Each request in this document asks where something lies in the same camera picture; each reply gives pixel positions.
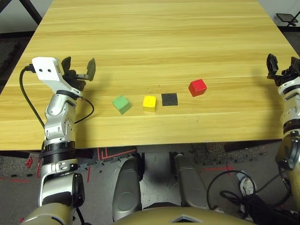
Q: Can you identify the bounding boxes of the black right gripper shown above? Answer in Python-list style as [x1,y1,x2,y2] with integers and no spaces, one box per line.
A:
[266,53,300,87]

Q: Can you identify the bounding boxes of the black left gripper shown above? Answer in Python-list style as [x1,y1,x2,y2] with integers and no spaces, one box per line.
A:
[61,56,97,91]

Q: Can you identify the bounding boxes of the green wooden block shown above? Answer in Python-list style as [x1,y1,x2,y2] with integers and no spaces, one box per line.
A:
[112,95,132,115]

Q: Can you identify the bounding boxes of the yellow wooden block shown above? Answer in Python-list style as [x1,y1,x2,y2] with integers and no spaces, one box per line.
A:
[142,95,157,113]

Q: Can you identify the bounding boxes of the red wooden block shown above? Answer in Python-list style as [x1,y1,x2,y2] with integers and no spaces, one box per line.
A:
[188,79,208,98]

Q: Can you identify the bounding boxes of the black stand with flat plate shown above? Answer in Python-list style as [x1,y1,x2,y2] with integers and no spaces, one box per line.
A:
[276,13,299,27]

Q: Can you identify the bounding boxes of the black square pad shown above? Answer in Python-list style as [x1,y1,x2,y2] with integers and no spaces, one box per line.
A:
[161,93,179,106]

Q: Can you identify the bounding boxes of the grey floor tag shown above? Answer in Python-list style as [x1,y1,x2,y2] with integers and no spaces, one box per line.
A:
[234,170,247,181]

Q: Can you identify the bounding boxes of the grey robot left leg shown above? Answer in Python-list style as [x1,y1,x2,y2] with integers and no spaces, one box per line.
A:
[112,156,143,222]

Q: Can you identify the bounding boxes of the grey robot leg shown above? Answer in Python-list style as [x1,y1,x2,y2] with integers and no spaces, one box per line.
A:
[112,156,143,222]
[173,153,209,209]

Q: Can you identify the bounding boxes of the grey robot right leg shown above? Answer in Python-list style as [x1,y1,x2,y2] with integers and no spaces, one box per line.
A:
[173,153,209,209]

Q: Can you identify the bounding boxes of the gold robot torso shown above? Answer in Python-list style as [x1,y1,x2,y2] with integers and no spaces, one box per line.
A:
[112,206,256,225]

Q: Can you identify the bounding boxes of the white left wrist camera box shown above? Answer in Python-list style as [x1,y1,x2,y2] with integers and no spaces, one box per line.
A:
[31,57,82,97]

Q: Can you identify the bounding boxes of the thin black wrist wire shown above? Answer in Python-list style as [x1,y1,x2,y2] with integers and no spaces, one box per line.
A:
[74,97,95,124]

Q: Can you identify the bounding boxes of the black left camera cable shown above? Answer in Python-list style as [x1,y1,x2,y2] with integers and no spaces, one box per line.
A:
[19,63,45,128]

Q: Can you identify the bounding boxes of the black diagonal frame bar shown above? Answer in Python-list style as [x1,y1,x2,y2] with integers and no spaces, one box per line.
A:
[0,0,10,14]
[19,0,43,25]

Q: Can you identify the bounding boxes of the black floor cable bundle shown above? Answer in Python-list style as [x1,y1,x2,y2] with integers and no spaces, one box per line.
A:
[206,170,300,222]

